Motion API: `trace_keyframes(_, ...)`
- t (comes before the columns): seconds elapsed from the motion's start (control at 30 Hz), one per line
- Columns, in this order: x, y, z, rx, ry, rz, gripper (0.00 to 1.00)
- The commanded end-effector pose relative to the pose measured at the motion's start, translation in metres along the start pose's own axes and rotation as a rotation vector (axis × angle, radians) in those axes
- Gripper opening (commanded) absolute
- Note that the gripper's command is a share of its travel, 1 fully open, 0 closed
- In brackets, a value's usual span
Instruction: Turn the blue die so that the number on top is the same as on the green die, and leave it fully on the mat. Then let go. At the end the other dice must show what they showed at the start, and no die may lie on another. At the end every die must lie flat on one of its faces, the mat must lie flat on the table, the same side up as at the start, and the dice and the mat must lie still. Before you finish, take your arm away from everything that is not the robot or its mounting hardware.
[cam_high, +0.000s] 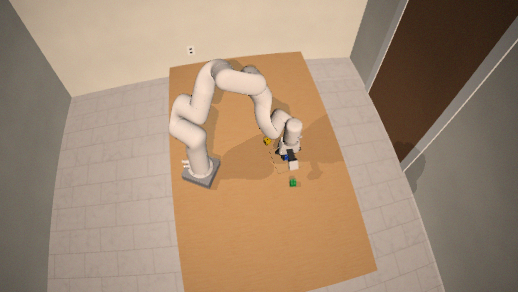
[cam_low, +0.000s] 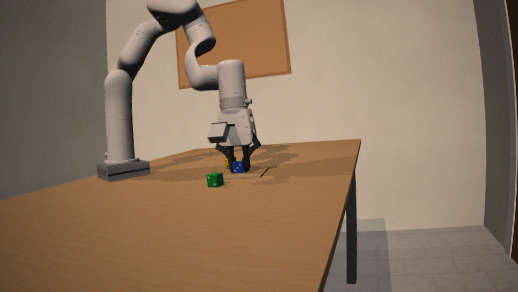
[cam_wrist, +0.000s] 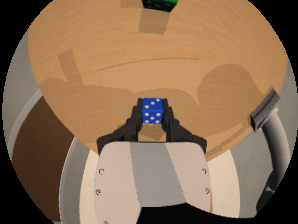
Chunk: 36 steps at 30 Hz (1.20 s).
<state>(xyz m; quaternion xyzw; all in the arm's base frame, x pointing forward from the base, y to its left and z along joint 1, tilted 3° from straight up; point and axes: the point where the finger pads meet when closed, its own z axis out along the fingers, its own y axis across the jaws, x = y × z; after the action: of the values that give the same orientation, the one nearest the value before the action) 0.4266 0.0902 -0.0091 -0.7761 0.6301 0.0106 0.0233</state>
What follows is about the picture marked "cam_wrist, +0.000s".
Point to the blue die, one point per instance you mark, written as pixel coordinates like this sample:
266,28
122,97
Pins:
152,110

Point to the green die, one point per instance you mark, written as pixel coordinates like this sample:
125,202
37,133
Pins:
162,5

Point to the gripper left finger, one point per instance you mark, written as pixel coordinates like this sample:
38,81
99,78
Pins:
126,132

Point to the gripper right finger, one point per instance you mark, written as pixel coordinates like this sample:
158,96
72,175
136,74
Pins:
176,132

